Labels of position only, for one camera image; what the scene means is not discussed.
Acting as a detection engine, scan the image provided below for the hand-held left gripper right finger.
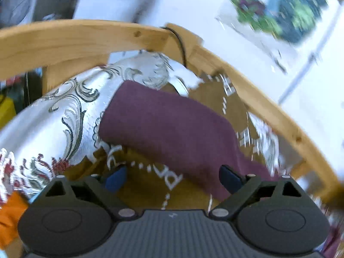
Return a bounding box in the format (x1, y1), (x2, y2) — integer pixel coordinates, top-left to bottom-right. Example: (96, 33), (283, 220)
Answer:
(210, 165), (307, 219)

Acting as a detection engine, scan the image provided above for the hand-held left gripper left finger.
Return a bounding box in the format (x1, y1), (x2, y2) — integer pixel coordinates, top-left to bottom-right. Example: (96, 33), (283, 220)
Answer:
(43, 165), (136, 221)

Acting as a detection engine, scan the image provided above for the maroon cloth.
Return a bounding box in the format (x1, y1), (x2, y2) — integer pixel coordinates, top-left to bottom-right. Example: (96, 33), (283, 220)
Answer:
(98, 80), (280, 202)

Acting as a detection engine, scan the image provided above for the brown printed blanket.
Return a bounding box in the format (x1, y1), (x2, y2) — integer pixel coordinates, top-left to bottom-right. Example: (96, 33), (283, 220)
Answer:
(64, 70), (280, 212)

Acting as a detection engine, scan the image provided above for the white floral bedsheet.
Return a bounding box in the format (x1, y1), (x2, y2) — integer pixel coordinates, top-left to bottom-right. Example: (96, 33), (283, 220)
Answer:
(0, 50), (285, 205)

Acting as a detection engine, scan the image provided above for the orange cloth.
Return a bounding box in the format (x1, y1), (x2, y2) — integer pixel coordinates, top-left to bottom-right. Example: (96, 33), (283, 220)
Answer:
(0, 192), (29, 251)

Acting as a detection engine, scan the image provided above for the yellow object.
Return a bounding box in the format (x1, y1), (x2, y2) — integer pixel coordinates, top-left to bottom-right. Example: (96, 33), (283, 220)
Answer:
(0, 96), (17, 130)

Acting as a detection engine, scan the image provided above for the grey cloth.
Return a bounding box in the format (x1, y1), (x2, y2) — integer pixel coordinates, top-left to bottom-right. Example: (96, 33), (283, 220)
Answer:
(0, 0), (84, 29)

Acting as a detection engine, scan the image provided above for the white wall conduit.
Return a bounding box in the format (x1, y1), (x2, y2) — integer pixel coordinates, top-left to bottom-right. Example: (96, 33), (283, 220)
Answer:
(278, 51), (324, 104)

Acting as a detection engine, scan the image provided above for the wooden bed frame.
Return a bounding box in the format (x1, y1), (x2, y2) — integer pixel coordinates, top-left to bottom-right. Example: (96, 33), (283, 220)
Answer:
(0, 19), (344, 210)

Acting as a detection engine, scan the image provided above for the black cable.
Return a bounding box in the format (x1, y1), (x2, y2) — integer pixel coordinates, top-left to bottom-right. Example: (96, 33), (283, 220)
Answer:
(160, 25), (189, 68)

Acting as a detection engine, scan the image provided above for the wall poster with green tree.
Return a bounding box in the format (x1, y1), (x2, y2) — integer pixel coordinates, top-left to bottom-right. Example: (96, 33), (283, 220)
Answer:
(215, 0), (340, 74)

